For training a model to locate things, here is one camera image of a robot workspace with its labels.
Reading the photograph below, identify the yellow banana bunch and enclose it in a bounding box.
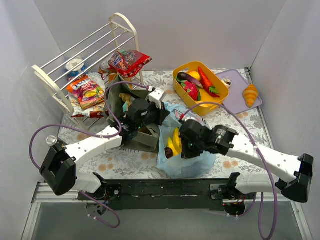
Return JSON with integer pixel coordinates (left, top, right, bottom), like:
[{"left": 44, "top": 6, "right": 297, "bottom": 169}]
[{"left": 166, "top": 127, "right": 182, "bottom": 157}]

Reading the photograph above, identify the red apple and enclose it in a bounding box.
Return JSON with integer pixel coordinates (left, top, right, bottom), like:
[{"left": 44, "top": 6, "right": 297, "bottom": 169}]
[{"left": 164, "top": 147, "right": 174, "bottom": 159}]

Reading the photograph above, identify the light blue plastic bag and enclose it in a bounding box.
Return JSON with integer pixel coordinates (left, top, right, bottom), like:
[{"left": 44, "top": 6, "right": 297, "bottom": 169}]
[{"left": 157, "top": 103, "right": 216, "bottom": 179}]

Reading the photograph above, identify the green canvas tote bag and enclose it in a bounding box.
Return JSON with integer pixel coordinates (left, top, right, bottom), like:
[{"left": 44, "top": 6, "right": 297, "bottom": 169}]
[{"left": 107, "top": 76, "right": 160, "bottom": 153}]

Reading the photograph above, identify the brown paper snack bag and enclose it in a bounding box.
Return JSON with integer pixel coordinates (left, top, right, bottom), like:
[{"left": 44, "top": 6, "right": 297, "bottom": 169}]
[{"left": 117, "top": 92, "right": 148, "bottom": 136}]

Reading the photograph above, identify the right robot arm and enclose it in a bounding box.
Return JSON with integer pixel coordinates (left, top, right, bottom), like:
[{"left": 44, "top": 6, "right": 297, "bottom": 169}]
[{"left": 179, "top": 119, "right": 314, "bottom": 203}]

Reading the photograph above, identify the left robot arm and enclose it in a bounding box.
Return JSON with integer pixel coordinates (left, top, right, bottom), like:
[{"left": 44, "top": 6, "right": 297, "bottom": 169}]
[{"left": 39, "top": 99, "right": 170, "bottom": 196}]

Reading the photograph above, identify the pink dragon fruit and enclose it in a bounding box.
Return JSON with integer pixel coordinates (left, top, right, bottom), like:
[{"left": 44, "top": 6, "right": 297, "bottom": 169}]
[{"left": 180, "top": 80, "right": 199, "bottom": 101}]

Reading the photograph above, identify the purple eggplant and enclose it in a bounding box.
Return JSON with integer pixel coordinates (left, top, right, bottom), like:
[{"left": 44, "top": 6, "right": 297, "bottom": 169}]
[{"left": 177, "top": 72, "right": 203, "bottom": 89}]

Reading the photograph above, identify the yellow plastic fruit basket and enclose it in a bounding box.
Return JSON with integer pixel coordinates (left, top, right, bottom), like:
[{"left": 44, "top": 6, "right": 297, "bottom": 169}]
[{"left": 172, "top": 61, "right": 230, "bottom": 117}]

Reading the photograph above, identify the red chili pepper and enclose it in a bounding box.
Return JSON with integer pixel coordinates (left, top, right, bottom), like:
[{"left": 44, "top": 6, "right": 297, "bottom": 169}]
[{"left": 198, "top": 67, "right": 220, "bottom": 98}]

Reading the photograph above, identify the purple tray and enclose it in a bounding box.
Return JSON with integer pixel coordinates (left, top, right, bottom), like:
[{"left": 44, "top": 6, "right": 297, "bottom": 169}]
[{"left": 216, "top": 69, "right": 262, "bottom": 114}]

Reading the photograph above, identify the red snack bag lower shelf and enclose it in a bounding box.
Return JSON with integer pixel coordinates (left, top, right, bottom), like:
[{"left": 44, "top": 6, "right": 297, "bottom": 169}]
[{"left": 107, "top": 49, "right": 153, "bottom": 78}]

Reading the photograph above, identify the chocolate white donut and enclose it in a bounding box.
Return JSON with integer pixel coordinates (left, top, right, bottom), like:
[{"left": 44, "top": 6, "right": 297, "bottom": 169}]
[{"left": 221, "top": 78, "right": 232, "bottom": 89}]

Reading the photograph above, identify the colourful fruit candy bag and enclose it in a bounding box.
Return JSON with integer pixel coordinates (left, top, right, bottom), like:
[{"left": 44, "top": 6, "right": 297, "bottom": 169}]
[{"left": 66, "top": 75, "right": 105, "bottom": 110}]

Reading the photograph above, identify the orange croissant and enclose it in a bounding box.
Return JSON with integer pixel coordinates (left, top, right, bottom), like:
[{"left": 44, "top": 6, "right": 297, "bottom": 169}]
[{"left": 242, "top": 84, "right": 259, "bottom": 108}]

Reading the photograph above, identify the white metal shelf rack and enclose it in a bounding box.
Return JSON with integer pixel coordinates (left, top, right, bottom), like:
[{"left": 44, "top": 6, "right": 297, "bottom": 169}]
[{"left": 31, "top": 12, "right": 140, "bottom": 130}]

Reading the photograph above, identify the blue white tin can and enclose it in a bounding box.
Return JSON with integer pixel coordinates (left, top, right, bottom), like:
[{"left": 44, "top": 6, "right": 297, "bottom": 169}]
[{"left": 65, "top": 57, "right": 86, "bottom": 77}]

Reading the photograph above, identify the dark drink can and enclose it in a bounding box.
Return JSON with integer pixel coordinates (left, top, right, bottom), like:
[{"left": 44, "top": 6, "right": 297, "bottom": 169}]
[{"left": 46, "top": 135, "right": 63, "bottom": 147}]

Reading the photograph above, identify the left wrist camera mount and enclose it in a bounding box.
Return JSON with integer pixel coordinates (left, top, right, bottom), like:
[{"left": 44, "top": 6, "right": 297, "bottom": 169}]
[{"left": 148, "top": 87, "right": 167, "bottom": 110}]

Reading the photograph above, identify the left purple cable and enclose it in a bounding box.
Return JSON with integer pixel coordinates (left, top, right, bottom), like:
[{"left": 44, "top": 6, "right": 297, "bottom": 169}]
[{"left": 29, "top": 81, "right": 155, "bottom": 229}]

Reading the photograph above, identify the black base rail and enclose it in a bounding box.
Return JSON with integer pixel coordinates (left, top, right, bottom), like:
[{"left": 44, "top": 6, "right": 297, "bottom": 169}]
[{"left": 77, "top": 178, "right": 258, "bottom": 211}]

